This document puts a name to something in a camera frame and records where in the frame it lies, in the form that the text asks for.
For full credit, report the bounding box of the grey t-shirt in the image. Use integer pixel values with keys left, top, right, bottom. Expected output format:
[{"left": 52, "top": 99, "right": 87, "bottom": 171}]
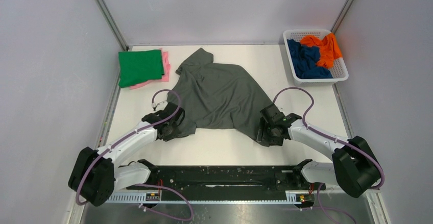
[{"left": 167, "top": 48, "right": 272, "bottom": 140}]

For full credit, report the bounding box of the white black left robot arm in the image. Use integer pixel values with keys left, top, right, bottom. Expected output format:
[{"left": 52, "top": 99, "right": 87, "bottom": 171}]
[{"left": 68, "top": 102, "right": 185, "bottom": 207}]

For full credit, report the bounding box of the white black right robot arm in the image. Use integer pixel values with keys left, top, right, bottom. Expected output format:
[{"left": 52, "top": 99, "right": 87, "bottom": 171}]
[{"left": 257, "top": 104, "right": 383, "bottom": 197}]

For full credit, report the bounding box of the folded pink t-shirt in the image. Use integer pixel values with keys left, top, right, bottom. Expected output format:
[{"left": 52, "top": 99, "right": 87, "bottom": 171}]
[{"left": 129, "top": 48, "right": 171, "bottom": 90}]

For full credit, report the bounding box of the folded green t-shirt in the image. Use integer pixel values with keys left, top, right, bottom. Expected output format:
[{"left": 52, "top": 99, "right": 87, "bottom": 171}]
[{"left": 118, "top": 49, "right": 164, "bottom": 88}]

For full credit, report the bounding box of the blue t-shirt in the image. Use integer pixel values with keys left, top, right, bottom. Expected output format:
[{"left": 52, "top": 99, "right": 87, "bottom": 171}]
[{"left": 287, "top": 39, "right": 333, "bottom": 79}]

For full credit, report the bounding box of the white plastic laundry basket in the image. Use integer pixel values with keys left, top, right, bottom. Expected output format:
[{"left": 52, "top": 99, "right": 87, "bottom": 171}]
[{"left": 283, "top": 29, "right": 349, "bottom": 86}]

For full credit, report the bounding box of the orange t-shirt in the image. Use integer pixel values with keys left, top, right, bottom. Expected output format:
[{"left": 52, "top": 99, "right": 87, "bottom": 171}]
[{"left": 300, "top": 33, "right": 343, "bottom": 69}]

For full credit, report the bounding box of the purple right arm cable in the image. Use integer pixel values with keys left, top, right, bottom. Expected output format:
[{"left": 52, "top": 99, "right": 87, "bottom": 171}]
[{"left": 272, "top": 87, "right": 386, "bottom": 224}]

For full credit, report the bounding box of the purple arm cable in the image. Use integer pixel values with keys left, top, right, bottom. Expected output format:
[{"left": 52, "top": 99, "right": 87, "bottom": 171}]
[
  {"left": 272, "top": 87, "right": 386, "bottom": 224},
  {"left": 75, "top": 89, "right": 195, "bottom": 222}
]

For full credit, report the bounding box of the grey slotted cable duct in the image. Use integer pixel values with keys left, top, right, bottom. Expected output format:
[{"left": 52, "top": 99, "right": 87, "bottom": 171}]
[{"left": 106, "top": 190, "right": 315, "bottom": 205}]

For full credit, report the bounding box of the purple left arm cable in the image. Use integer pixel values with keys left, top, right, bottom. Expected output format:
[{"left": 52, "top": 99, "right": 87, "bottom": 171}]
[{"left": 75, "top": 89, "right": 195, "bottom": 222}]

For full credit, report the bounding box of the aluminium frame rail left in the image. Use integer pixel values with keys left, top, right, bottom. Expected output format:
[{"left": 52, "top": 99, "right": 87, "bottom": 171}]
[{"left": 95, "top": 0, "right": 129, "bottom": 51}]

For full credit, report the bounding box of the aluminium frame rail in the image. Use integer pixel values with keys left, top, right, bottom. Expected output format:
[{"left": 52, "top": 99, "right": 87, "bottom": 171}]
[
  {"left": 330, "top": 0, "right": 355, "bottom": 34},
  {"left": 95, "top": 0, "right": 129, "bottom": 51}
]

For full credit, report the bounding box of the aluminium frame rail right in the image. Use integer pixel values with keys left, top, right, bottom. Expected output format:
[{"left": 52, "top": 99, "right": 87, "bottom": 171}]
[{"left": 330, "top": 0, "right": 355, "bottom": 34}]

